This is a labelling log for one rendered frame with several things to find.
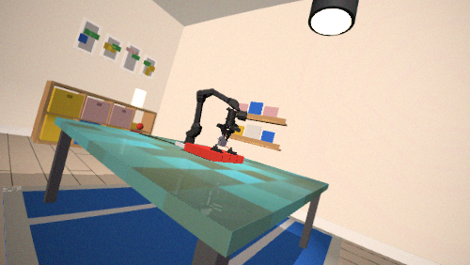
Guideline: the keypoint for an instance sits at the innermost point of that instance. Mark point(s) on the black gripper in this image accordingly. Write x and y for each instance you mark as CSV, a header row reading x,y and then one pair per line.
x,y
229,123

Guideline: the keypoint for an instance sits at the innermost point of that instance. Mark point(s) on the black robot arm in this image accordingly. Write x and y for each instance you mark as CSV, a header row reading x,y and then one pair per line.
x,y
201,96

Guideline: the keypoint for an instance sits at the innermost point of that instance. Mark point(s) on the grey micro servo with orange cable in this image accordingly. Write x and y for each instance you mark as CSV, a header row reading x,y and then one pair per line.
x,y
222,141

